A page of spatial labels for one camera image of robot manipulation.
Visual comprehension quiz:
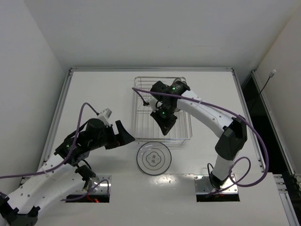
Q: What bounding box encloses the white plate with centre emblem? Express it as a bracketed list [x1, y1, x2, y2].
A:
[136, 142, 172, 176]

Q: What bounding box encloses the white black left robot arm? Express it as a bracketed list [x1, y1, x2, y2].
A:
[0, 118, 135, 226]

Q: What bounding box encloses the aluminium table frame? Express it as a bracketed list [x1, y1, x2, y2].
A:
[7, 66, 301, 226]

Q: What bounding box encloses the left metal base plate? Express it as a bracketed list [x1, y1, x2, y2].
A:
[72, 174, 112, 195]

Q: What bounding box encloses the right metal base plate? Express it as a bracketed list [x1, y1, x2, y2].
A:
[194, 175, 238, 195]

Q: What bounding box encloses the black wall cable with plug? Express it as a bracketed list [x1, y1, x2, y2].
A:
[258, 68, 277, 95]

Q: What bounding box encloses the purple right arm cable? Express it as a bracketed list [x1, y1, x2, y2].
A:
[131, 87, 269, 197]

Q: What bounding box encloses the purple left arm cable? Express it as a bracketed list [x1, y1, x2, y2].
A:
[0, 102, 111, 202]

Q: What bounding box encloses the metal wire dish rack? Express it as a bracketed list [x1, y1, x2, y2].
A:
[132, 92, 192, 145]

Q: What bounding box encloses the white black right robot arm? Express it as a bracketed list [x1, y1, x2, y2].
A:
[149, 80, 247, 189]

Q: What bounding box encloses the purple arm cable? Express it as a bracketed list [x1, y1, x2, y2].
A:
[131, 87, 269, 197]
[0, 102, 111, 202]

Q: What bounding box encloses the metal base plate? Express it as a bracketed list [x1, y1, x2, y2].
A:
[72, 174, 112, 195]
[194, 175, 238, 195]

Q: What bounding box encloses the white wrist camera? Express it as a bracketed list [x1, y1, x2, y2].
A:
[97, 108, 112, 127]
[148, 97, 162, 113]

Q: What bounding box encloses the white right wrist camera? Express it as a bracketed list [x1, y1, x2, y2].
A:
[148, 97, 162, 113]

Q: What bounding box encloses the orange sunburst plate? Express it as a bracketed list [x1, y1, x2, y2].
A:
[173, 77, 182, 83]

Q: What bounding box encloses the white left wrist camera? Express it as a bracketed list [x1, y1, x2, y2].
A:
[97, 108, 112, 127]

